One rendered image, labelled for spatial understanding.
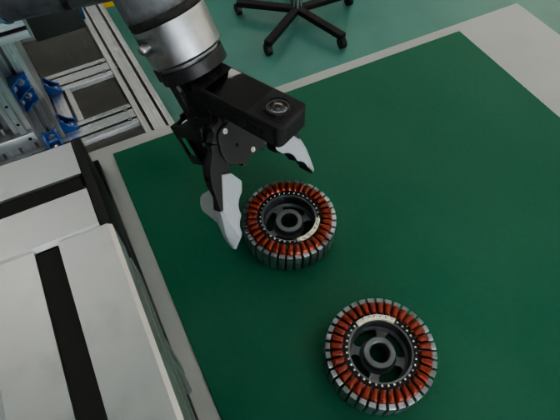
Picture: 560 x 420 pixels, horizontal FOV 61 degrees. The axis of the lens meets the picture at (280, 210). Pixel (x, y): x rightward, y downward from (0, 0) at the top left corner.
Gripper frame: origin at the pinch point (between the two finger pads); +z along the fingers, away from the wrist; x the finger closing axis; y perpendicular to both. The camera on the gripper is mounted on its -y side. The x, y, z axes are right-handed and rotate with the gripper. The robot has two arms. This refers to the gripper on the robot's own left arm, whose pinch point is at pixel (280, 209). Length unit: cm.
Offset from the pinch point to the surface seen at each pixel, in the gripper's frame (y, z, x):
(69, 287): -25.6, -23.3, 23.6
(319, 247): -5.8, 3.5, 1.1
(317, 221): -4.0, 2.0, -1.4
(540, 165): -16.9, 13.7, -30.2
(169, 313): 3.7, 2.0, 16.9
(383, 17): 94, 37, -148
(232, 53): 124, 19, -87
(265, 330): -4.7, 6.7, 11.5
